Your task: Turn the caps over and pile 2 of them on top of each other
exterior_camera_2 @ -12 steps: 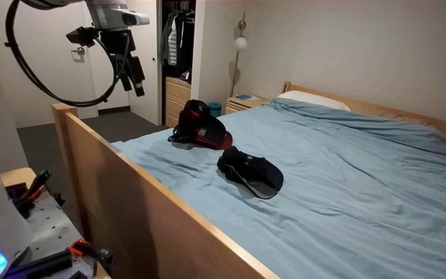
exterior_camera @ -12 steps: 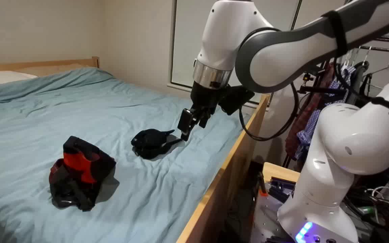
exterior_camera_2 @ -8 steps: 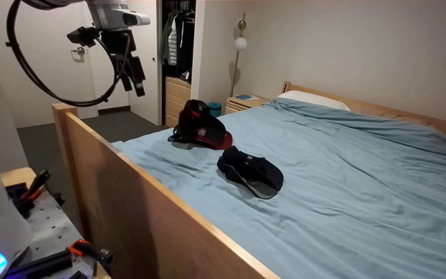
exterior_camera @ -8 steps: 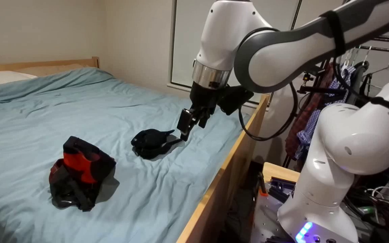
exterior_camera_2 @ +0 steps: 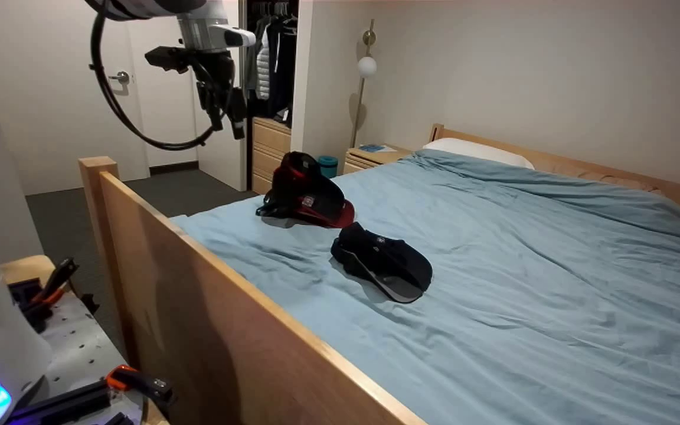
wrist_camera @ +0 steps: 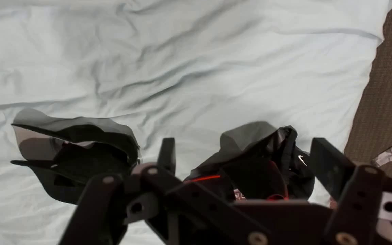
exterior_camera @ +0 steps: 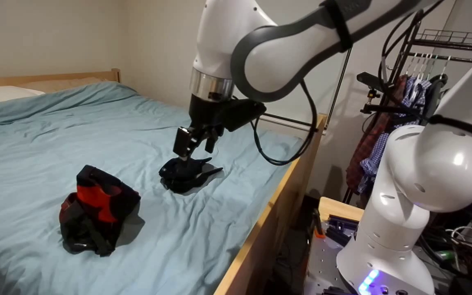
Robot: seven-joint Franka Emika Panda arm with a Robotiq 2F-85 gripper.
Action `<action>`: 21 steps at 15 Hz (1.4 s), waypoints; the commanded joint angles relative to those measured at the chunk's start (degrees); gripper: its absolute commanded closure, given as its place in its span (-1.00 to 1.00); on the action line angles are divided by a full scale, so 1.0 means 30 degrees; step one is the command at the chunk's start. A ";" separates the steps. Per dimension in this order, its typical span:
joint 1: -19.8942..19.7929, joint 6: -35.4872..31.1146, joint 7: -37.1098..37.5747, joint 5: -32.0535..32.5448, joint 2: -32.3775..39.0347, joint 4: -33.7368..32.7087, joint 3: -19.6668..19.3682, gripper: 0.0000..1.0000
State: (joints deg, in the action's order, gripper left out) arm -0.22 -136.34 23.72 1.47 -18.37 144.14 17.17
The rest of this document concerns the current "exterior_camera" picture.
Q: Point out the wooden bed frame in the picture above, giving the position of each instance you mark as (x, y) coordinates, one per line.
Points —
(268, 229)

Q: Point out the black metal clothes rack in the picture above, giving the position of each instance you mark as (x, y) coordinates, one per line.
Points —
(445, 41)

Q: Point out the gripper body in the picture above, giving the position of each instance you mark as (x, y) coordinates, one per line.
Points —
(203, 112)

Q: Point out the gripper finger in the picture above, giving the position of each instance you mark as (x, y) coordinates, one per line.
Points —
(183, 141)
(211, 142)

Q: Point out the black bracket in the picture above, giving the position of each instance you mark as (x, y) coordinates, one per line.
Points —
(342, 229)

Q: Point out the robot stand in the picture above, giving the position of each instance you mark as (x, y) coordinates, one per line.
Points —
(330, 254)

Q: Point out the light blue bed sheet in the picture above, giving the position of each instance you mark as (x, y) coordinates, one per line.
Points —
(55, 135)

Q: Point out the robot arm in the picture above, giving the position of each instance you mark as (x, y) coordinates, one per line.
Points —
(408, 180)

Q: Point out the orange and black clamp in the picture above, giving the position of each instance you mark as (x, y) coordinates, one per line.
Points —
(318, 223)

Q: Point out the row of hanging shirts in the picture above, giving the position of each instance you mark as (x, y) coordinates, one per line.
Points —
(373, 151)

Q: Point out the black cap with dark red panel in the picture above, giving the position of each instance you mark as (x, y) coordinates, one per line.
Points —
(82, 231)

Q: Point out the camera on mount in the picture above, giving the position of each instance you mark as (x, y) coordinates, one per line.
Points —
(371, 84)

